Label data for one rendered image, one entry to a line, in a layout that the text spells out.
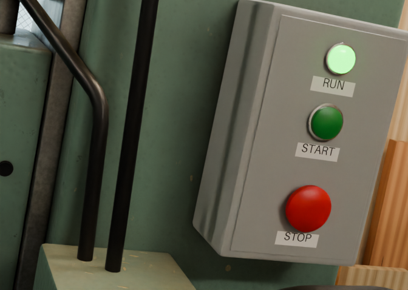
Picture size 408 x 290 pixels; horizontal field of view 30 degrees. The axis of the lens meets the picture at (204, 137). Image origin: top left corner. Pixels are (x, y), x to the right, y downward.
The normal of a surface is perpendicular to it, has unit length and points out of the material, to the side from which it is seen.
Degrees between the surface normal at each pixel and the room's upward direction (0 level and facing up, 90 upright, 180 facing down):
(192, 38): 90
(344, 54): 86
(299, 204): 87
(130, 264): 0
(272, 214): 90
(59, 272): 0
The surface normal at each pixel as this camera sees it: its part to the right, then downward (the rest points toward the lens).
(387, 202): 0.34, 0.18
